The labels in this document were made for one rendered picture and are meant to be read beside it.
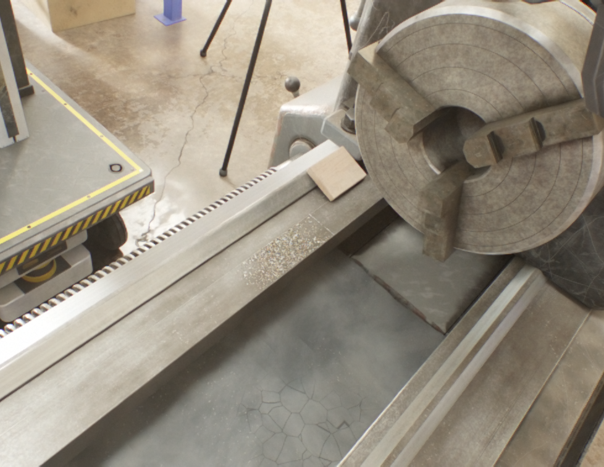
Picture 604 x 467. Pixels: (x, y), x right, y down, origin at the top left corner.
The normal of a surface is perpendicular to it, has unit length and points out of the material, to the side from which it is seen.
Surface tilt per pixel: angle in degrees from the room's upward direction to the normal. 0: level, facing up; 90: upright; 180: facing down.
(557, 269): 90
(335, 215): 0
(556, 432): 0
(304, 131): 90
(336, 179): 19
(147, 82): 0
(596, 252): 90
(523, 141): 90
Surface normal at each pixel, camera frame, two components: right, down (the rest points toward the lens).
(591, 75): -0.98, 0.17
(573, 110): -0.66, 0.49
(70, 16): 0.67, 0.65
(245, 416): -0.04, -0.61
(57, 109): 0.19, -0.62
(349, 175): 0.41, -0.40
